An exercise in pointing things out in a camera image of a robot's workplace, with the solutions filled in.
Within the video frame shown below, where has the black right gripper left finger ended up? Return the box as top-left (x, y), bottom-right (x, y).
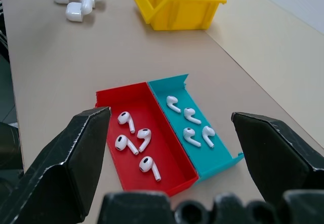
top-left (0, 106), bottom-right (112, 224)

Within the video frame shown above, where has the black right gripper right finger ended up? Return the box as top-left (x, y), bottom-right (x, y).
top-left (231, 111), bottom-right (324, 206)

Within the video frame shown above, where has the yellow plastic bin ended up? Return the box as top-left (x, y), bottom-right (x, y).
top-left (132, 0), bottom-right (227, 31)

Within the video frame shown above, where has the white earbud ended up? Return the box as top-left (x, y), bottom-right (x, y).
top-left (136, 128), bottom-right (152, 152)
top-left (139, 156), bottom-right (162, 183)
top-left (183, 107), bottom-right (203, 125)
top-left (117, 111), bottom-right (136, 134)
top-left (201, 125), bottom-right (216, 149)
top-left (114, 134), bottom-right (140, 156)
top-left (166, 95), bottom-right (182, 114)
top-left (182, 127), bottom-right (203, 148)

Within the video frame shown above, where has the teal plastic tray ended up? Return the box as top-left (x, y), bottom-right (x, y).
top-left (147, 74), bottom-right (245, 184)

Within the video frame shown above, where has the red plastic tray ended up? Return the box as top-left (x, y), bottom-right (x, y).
top-left (95, 81), bottom-right (199, 198)

